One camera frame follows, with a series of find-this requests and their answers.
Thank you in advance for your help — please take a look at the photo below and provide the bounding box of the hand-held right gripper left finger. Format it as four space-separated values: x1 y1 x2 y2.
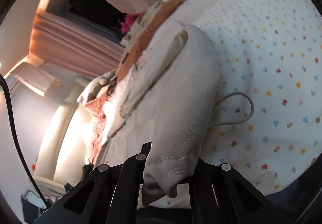
33 141 153 224

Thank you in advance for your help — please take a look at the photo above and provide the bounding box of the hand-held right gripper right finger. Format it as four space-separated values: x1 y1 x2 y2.
189 157 293 224

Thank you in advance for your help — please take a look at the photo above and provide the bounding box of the beige jacket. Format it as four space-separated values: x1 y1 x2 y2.
97 20 254 208

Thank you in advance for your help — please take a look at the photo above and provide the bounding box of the cream padded headboard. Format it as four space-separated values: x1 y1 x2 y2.
33 77 92 184

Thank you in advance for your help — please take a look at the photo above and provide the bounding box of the beige plush pillow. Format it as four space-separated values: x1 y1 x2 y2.
77 69 117 104

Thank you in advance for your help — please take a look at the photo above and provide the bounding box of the orange blanket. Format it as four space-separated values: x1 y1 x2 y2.
84 0 194 164

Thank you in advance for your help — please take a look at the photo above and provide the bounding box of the hanging white garment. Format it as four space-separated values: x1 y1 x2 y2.
11 62 61 96

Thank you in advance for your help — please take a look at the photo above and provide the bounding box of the white floral dotted quilt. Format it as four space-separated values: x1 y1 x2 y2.
111 0 322 197

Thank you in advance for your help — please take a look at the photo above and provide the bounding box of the pink plush toy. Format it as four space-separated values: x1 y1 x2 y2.
120 14 137 33

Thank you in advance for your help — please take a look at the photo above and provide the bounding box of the beige duvet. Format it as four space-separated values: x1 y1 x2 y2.
121 0 187 46

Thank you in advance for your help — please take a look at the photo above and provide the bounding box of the coiled black cable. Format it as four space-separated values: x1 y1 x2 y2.
107 75 119 101

